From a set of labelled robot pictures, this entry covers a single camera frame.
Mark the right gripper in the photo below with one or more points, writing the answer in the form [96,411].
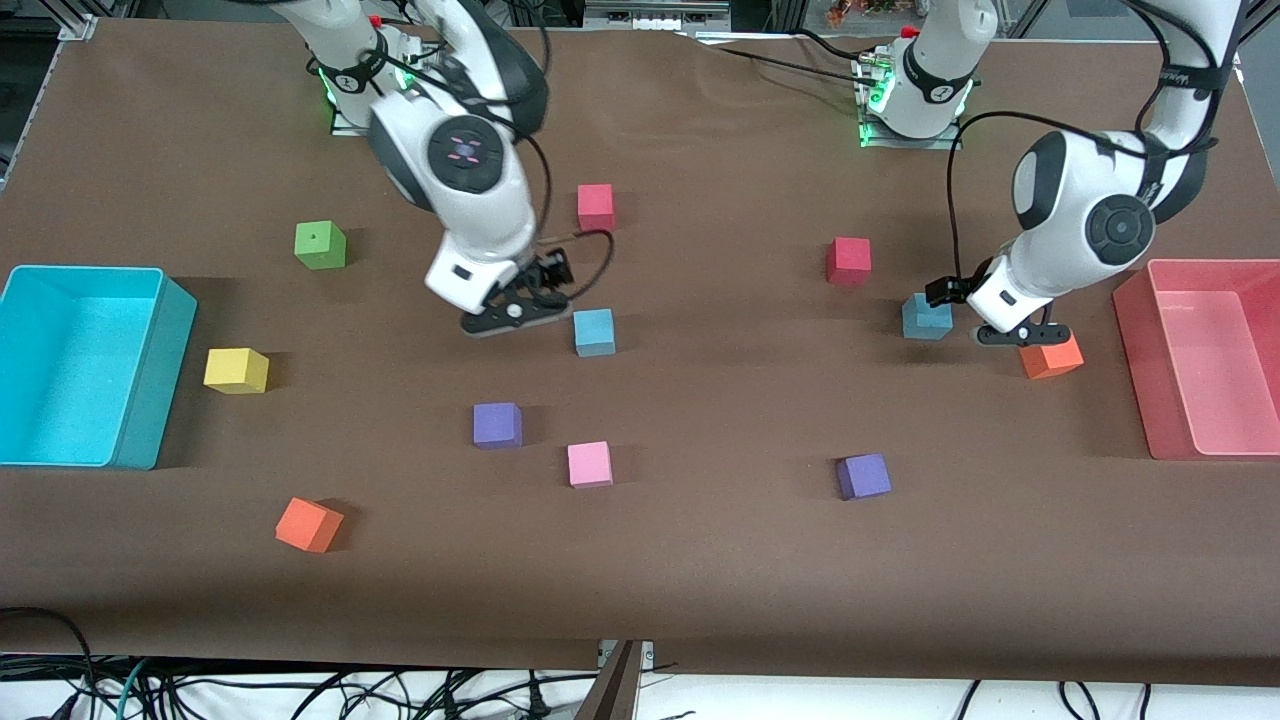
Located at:
[541,277]

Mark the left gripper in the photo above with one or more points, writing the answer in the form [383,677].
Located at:
[958,288]

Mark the light blue foam block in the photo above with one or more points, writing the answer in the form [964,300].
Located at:
[594,333]
[925,322]

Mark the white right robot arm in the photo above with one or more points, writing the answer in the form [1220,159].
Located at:
[490,200]

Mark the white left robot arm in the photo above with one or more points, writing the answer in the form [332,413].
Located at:
[1075,190]

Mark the orange foam block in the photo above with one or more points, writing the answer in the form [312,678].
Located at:
[308,526]
[1052,360]

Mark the purple foam block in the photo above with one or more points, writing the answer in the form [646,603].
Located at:
[497,425]
[863,477]

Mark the red foam block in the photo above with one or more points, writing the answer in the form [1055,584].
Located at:
[595,207]
[848,261]

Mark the pink foam block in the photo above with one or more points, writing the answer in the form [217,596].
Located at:
[590,465]

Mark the pink plastic bin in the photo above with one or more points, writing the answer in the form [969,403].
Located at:
[1210,360]

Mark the green foam block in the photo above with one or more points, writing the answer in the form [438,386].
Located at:
[320,247]

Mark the yellow foam block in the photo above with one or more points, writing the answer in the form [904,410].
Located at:
[235,370]

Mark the brown table cover sheet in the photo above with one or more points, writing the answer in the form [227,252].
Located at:
[700,560]

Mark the teal plastic bin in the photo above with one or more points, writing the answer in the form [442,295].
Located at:
[80,370]

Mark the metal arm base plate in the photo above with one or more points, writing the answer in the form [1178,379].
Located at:
[345,126]
[940,143]

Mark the small metal bracket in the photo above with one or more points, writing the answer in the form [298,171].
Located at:
[648,652]

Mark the dark brown post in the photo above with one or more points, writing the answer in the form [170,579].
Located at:
[612,695]

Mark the aluminium corner bracket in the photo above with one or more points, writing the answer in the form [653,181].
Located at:
[78,27]

